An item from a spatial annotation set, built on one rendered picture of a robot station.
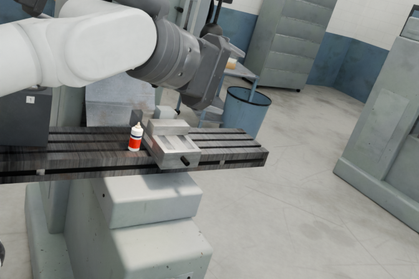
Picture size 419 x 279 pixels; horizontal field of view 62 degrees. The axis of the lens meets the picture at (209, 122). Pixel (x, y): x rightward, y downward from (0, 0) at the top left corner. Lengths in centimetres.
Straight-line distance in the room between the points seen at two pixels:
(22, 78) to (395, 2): 825
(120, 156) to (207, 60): 79
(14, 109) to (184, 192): 61
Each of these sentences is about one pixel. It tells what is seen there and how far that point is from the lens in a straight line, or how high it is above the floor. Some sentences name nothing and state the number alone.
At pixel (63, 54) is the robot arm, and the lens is 37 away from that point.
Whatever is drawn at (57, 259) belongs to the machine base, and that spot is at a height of 20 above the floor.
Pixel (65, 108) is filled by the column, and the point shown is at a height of 92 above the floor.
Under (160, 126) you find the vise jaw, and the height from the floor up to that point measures 107.
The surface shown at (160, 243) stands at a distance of 125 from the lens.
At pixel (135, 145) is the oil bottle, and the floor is 99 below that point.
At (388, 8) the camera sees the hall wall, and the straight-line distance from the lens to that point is 850.
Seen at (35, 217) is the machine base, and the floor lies 20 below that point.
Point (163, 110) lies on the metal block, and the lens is 134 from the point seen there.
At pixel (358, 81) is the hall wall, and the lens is 854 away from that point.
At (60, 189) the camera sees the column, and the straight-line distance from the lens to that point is 189.
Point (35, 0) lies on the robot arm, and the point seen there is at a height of 144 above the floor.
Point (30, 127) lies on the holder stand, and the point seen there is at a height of 103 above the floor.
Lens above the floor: 160
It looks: 22 degrees down
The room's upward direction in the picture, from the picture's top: 16 degrees clockwise
